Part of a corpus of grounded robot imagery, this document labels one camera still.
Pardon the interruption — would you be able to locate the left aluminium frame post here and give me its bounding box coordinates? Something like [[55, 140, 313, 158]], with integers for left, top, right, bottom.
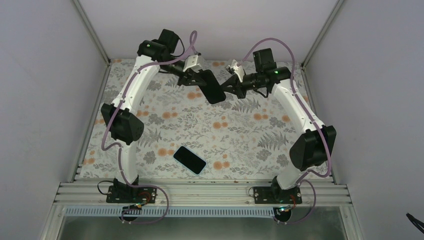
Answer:
[[71, 0, 111, 65]]

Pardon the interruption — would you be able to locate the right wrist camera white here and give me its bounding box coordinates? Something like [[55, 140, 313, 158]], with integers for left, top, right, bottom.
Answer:
[[225, 59, 245, 82]]

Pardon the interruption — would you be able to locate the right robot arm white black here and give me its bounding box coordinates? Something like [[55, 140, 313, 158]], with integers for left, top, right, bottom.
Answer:
[[221, 48, 337, 204]]

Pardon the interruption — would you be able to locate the black phone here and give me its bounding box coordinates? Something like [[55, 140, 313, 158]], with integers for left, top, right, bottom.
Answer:
[[173, 146, 207, 175], [198, 69, 226, 105]]

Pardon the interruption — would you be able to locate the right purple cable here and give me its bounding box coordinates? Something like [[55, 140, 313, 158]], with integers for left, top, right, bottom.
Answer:
[[239, 37, 333, 225]]

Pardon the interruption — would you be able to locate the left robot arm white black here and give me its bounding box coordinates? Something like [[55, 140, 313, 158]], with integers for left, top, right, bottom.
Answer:
[[101, 29, 203, 203]]

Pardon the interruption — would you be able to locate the aluminium rail front frame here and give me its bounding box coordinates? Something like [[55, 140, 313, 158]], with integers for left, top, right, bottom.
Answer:
[[53, 180, 352, 207]]

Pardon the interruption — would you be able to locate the black object at right edge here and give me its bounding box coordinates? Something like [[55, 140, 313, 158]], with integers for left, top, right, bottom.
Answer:
[[406, 212, 424, 234]]

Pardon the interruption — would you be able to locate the slotted grey cable duct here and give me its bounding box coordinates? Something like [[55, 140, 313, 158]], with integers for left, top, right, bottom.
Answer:
[[64, 205, 275, 218]]

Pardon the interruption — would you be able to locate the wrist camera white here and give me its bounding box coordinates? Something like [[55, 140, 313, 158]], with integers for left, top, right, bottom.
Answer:
[[225, 59, 245, 82], [182, 55, 205, 73]]

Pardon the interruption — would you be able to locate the black phone in blue case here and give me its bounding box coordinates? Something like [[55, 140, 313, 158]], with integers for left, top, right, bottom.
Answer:
[[173, 146, 207, 175]]

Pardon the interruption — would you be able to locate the aluminium frame post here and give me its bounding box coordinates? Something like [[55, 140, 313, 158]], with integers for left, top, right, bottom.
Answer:
[[71, 0, 111, 65], [301, 0, 345, 67]]

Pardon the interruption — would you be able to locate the purple cable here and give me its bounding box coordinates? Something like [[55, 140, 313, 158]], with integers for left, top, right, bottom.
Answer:
[[100, 30, 200, 225], [239, 37, 333, 225]]

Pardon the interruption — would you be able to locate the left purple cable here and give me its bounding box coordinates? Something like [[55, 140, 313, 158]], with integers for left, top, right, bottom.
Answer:
[[100, 30, 200, 225]]

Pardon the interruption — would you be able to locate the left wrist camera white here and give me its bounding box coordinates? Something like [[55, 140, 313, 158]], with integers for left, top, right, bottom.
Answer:
[[182, 55, 205, 73]]

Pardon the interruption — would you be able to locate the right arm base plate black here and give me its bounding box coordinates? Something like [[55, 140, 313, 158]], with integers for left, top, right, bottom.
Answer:
[[253, 186, 303, 205]]

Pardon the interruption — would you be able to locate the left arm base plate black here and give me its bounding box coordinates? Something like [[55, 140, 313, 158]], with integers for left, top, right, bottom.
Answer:
[[106, 186, 157, 205]]

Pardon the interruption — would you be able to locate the right aluminium frame post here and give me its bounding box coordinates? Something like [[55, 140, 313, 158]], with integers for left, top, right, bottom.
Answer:
[[301, 0, 345, 67]]

